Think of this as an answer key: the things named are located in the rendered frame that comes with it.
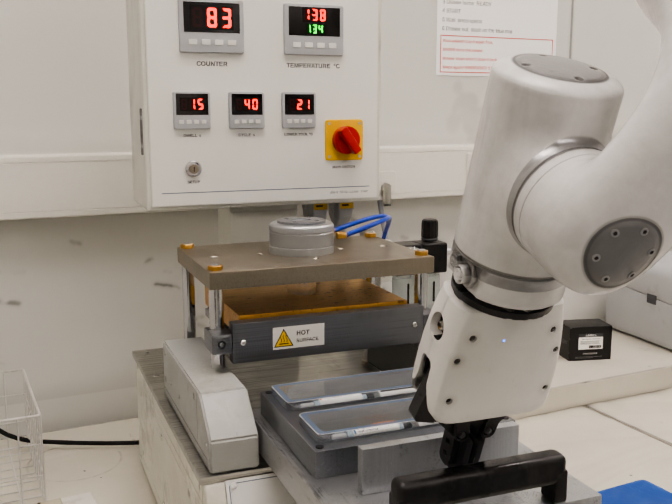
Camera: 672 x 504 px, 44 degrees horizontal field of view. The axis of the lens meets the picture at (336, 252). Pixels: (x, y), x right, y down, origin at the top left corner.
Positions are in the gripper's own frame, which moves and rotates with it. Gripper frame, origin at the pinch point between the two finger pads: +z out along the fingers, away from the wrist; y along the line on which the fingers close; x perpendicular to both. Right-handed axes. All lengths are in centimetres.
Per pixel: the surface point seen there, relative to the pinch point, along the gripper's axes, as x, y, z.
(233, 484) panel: 14.5, -14.3, 14.9
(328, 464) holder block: 5.6, -8.8, 5.2
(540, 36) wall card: 103, 72, -7
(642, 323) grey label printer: 68, 89, 44
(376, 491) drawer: 1.3, -6.2, 4.7
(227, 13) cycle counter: 61, -6, -19
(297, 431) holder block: 10.7, -10.0, 5.6
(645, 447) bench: 31, 59, 39
